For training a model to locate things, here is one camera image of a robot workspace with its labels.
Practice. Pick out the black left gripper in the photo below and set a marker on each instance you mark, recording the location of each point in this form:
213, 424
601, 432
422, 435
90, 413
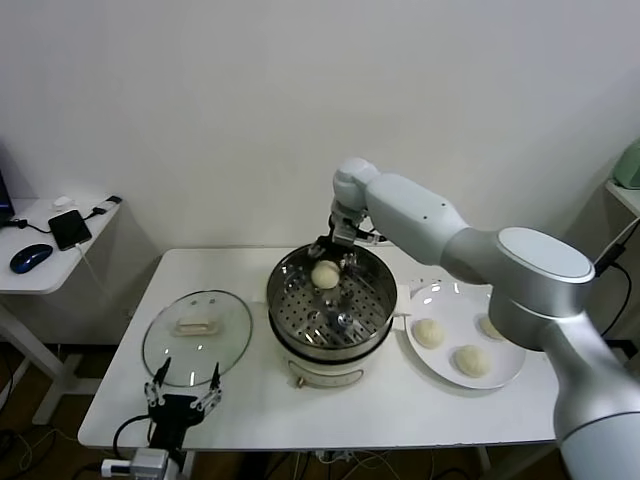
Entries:
172, 417

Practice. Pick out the black usb adapter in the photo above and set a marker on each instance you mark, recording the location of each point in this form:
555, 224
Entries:
114, 200

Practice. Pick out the white electric cooker pot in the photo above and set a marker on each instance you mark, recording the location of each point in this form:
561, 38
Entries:
330, 372

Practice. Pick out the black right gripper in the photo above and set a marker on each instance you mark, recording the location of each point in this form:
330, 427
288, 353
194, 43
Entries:
347, 225

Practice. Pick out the stainless perforated steamer basket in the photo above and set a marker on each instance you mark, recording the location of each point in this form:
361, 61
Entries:
330, 325

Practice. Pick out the black smartphone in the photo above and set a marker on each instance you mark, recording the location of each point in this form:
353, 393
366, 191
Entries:
70, 230

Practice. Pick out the dark laptop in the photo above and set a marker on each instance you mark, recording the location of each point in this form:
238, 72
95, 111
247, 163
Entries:
5, 195

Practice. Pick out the white round plate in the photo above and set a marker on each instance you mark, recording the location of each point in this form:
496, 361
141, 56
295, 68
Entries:
435, 370

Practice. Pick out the white power strip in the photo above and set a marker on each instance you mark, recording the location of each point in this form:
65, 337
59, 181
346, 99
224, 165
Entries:
334, 456

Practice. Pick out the blue computer mouse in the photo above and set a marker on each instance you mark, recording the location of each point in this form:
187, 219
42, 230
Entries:
31, 258

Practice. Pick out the white steamed baozi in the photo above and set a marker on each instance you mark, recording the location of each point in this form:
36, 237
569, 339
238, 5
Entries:
325, 275
472, 361
489, 331
429, 333

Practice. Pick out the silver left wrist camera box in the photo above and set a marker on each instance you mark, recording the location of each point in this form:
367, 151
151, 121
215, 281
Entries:
145, 460

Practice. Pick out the white desk with appliance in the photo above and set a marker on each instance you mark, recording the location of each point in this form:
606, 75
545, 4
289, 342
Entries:
625, 197

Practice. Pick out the white side table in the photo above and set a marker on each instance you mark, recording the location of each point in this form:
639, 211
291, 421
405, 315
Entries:
35, 282

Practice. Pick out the white earbuds case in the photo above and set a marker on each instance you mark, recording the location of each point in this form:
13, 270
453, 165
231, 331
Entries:
61, 202

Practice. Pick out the mint green appliance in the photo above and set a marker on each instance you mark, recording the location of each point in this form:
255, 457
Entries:
628, 167

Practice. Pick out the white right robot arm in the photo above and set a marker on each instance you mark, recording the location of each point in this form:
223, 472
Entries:
415, 215

